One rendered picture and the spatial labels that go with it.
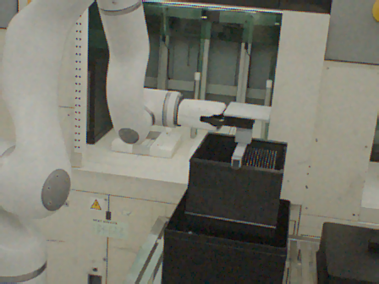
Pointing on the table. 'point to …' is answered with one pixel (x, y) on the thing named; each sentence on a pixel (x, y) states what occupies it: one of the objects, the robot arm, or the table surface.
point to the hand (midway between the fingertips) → (245, 118)
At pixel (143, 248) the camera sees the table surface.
